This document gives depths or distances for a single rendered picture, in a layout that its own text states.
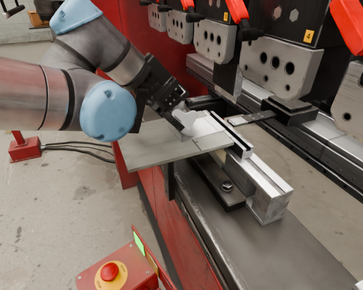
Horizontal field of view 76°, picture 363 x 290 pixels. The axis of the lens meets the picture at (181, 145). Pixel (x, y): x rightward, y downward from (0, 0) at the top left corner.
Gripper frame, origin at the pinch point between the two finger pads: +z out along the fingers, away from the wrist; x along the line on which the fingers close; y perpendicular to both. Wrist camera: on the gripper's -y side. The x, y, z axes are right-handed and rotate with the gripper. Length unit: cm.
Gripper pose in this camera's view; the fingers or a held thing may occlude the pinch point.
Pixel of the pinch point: (183, 129)
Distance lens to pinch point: 60.5
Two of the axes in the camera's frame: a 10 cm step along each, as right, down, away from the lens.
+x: -4.3, -5.3, 7.3
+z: 5.8, 4.6, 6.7
